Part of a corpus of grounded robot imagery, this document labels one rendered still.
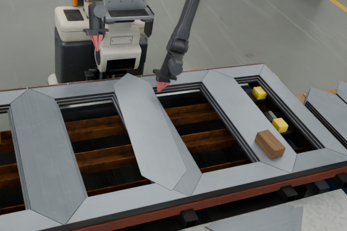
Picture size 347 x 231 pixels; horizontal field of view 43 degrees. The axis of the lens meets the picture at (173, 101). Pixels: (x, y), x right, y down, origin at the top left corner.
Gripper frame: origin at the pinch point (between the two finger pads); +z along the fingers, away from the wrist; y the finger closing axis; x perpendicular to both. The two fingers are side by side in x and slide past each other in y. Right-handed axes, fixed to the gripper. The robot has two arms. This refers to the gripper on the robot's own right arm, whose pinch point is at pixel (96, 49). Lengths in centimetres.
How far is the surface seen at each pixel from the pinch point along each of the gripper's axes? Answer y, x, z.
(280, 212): 48, -73, 57
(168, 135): 19, -37, 33
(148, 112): 15.9, -21.9, 26.0
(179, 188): 12, -61, 45
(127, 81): 13.6, -0.9, 16.0
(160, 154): 12, -45, 37
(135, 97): 13.1, -12.0, 21.3
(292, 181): 62, -63, 51
